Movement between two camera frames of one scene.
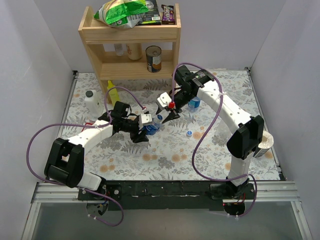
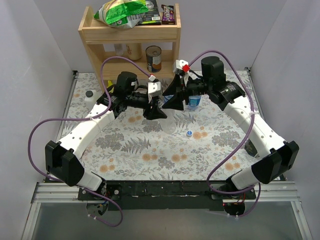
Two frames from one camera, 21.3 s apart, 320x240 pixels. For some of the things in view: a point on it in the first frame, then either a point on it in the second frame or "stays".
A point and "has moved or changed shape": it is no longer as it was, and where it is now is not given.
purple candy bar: (168, 16) stays
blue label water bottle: (194, 104) stays
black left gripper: (137, 129) -> (150, 106)
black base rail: (166, 195) stays
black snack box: (152, 17) stays
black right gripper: (175, 107) stays
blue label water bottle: (152, 129) has moved or changed shape
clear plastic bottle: (220, 130) -> (168, 124)
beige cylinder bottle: (134, 51) stays
